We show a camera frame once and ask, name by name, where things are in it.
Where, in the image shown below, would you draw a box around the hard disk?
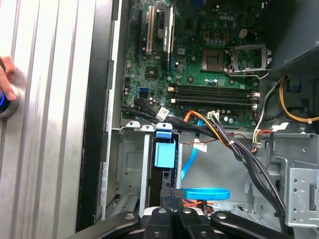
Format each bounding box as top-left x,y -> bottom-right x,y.
149,122 -> 180,209

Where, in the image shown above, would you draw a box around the grey metal drive cage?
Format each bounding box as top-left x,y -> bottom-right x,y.
254,131 -> 319,229

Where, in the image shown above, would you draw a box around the grey wire bundle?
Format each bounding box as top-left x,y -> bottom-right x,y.
251,76 -> 284,153

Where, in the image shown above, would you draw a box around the black graphics card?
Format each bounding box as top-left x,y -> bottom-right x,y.
160,3 -> 175,71

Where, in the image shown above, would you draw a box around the green motherboard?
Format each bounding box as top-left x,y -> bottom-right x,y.
121,0 -> 265,127

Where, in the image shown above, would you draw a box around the CPU socket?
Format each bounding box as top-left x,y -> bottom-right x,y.
201,49 -> 226,72

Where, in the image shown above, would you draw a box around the person hand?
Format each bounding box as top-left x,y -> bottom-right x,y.
0,56 -> 17,102

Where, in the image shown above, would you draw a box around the metal locking lever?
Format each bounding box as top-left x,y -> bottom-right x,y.
228,66 -> 272,80

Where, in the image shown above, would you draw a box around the black PC case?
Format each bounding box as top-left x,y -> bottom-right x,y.
74,0 -> 319,239

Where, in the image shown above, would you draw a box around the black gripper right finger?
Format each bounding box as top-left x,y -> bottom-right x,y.
171,188 -> 294,239

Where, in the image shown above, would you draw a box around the black expansion slot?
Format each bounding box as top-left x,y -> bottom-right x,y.
136,9 -> 143,64

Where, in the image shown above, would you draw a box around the blue flat wire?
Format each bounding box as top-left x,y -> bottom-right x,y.
180,119 -> 231,200

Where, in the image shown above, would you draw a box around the orange wire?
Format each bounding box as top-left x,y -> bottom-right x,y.
183,111 -> 225,140

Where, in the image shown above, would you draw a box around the small round black tool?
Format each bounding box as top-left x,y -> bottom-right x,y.
0,86 -> 20,119

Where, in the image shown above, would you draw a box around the metal socket cover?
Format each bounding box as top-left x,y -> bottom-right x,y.
228,44 -> 271,75

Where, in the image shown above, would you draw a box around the black cable bundle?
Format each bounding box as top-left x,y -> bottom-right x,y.
121,97 -> 290,239

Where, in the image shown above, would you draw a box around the black RAM slot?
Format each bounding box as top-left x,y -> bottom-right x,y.
174,89 -> 261,98
170,96 -> 254,103
168,84 -> 252,92
174,99 -> 258,110

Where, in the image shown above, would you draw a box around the grey power supply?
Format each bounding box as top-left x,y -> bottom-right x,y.
261,0 -> 319,73

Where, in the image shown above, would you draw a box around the black connector with orange wires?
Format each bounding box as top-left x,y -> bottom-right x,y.
183,198 -> 216,210

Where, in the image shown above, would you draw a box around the yellow wires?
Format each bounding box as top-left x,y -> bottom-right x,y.
278,76 -> 319,123

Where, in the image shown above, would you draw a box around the grey metal disk bay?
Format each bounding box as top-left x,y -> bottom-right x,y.
109,120 -> 184,215

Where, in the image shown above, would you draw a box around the beige expansion slot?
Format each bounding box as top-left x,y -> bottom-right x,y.
146,6 -> 153,55

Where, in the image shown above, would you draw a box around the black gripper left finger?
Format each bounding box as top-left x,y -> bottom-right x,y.
64,188 -> 176,239

